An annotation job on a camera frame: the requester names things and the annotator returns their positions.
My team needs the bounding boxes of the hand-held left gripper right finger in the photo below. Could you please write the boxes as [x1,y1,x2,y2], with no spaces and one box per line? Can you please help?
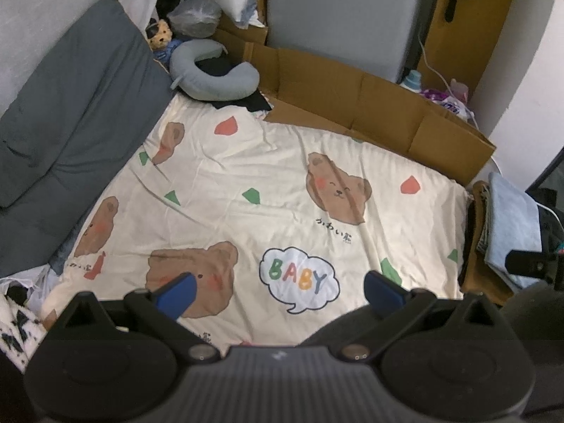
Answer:
[341,270,504,361]

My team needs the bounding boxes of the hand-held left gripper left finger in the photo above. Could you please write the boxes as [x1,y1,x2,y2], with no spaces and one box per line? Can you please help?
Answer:
[53,271,221,363]

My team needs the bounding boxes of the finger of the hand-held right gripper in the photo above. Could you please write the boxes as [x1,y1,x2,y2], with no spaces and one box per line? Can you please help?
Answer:
[505,249,552,280]

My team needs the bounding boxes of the blue denim pants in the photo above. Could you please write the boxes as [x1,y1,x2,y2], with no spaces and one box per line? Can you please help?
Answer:
[473,172,545,290]

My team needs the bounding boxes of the dark grey cloth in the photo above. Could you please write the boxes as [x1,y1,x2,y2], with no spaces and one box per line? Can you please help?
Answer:
[500,282,564,406]

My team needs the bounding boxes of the folded brown cloth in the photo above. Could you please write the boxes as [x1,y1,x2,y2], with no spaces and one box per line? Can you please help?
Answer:
[457,180,516,307]

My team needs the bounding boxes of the blue fluffy blanket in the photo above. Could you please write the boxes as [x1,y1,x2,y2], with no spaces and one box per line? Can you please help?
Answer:
[48,242,78,276]

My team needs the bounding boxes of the cream bear print blanket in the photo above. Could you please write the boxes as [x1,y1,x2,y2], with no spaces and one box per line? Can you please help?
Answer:
[42,94,468,349]

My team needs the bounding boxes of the white plastic bag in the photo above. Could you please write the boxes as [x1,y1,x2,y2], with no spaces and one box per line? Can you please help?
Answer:
[0,269,56,307]

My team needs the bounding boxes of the white black spotted fluffy cloth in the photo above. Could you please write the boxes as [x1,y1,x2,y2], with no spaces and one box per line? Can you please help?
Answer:
[0,293,50,375]

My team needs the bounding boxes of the flattened brown cardboard box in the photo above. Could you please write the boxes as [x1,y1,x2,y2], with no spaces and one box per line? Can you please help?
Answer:
[241,42,496,186]

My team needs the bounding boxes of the purple white refill pouch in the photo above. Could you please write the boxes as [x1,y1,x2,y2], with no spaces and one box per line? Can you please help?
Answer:
[418,88,472,119]

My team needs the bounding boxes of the pink plastic item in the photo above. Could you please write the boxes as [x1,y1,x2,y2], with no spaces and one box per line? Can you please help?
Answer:
[449,78,471,105]

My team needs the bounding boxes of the dark grey pillow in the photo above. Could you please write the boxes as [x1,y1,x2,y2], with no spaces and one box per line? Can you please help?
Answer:
[0,0,174,278]

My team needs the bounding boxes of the detergent bottle with blue cap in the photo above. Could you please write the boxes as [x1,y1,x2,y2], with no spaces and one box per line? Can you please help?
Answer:
[400,69,424,93]

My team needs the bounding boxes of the grey neck pillow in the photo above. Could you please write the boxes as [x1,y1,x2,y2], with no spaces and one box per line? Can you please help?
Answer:
[170,39,260,102]

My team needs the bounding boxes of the brown wooden board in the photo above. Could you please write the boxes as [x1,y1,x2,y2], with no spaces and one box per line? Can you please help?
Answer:
[416,0,523,95]

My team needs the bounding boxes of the small teddy bear toy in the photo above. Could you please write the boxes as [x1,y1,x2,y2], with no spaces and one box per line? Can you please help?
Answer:
[145,18,182,60]

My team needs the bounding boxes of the small cardboard box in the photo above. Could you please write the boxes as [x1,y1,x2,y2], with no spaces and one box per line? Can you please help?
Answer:
[214,0,269,47]

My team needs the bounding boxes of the clear plastic bag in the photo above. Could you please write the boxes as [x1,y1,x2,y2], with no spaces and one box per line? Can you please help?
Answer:
[166,0,222,38]

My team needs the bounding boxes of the grey padded panel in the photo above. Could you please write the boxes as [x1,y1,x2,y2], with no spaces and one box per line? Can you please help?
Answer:
[264,0,441,84]

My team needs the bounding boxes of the white cable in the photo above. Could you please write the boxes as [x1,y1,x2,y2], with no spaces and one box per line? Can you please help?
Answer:
[416,37,481,126]

